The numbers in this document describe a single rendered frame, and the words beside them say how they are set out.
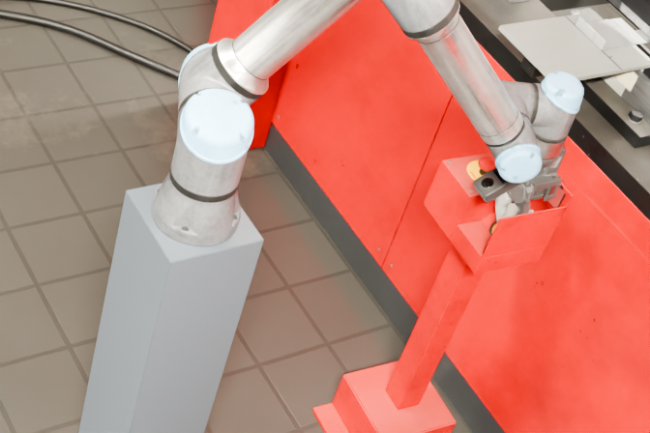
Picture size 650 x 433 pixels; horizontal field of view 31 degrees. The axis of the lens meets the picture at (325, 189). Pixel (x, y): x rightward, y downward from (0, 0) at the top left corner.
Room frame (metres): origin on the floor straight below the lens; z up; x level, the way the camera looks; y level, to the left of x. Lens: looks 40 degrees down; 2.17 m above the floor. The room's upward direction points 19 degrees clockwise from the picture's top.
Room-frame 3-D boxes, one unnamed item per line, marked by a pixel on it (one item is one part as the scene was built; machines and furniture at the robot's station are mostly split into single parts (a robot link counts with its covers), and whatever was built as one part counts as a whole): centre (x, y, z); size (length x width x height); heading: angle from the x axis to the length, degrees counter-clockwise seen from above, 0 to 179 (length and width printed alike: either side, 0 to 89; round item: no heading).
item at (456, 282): (1.83, -0.32, 0.39); 0.06 x 0.06 x 0.54; 40
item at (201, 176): (1.50, 0.20, 0.94); 0.13 x 0.12 x 0.14; 16
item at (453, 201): (1.83, -0.32, 0.75); 0.20 x 0.16 x 0.18; 40
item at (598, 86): (2.10, -0.47, 0.89); 0.30 x 0.05 x 0.03; 44
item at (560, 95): (1.78, -0.34, 1.03); 0.09 x 0.08 x 0.11; 106
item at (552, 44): (2.07, -0.38, 1.00); 0.26 x 0.18 x 0.01; 134
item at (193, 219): (1.49, 0.20, 0.82); 0.15 x 0.15 x 0.10
